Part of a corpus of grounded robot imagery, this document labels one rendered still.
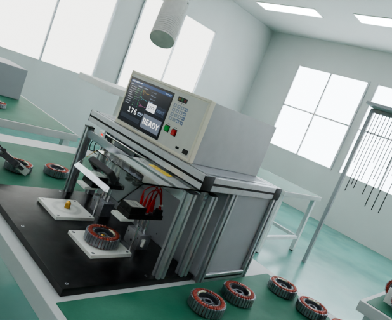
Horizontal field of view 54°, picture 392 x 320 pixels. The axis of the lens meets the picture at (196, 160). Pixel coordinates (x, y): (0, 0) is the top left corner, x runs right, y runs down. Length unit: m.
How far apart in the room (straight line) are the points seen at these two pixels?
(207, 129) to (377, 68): 6.87
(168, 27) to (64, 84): 4.00
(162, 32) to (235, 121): 1.30
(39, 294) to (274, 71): 8.19
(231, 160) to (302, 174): 6.70
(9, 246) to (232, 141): 0.74
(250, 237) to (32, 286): 0.77
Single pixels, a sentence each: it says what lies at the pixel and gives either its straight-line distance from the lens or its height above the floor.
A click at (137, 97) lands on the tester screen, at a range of 1.45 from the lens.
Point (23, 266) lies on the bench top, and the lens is 1.13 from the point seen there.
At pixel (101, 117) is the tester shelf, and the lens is 1.56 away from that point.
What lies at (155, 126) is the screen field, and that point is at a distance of 1.34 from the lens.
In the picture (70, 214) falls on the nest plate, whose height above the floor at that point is 0.78.
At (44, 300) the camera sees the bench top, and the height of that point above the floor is 0.75.
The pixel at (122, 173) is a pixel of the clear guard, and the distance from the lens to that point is 1.04.
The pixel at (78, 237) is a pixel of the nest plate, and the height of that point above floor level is 0.78.
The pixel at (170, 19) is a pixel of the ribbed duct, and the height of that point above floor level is 1.70.
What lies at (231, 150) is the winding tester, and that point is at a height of 1.19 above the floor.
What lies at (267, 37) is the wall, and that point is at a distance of 9.19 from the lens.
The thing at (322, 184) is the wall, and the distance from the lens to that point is 7.83.
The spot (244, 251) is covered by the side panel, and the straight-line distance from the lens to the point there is 1.49.
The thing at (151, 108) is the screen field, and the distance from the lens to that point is 1.38.
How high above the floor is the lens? 1.31
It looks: 8 degrees down
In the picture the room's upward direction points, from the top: 21 degrees clockwise
